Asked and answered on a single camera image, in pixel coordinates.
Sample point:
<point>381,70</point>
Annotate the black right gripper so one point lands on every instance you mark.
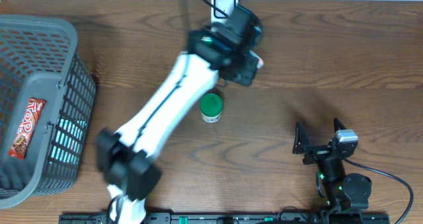
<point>304,147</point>

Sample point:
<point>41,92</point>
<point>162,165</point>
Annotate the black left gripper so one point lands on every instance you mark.
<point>247,67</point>

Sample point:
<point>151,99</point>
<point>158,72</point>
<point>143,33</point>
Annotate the red Top snack packet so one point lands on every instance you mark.
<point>27,128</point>

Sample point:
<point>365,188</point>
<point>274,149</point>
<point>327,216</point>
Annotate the orange Kleenex tissue packet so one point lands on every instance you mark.
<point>260,62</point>

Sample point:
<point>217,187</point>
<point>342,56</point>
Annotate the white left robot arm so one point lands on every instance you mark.
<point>221,50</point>

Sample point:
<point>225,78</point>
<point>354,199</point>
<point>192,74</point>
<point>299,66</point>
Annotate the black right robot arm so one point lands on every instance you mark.
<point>347,194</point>

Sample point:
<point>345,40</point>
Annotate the white barcode scanner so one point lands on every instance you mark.
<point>226,6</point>

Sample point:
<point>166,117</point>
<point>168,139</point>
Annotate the green lid jar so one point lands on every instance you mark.
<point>211,107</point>

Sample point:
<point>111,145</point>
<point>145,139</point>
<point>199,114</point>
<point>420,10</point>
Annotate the grey plastic shopping basket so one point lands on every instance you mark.
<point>39,59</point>

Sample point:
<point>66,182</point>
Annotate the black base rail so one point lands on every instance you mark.
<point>168,218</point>

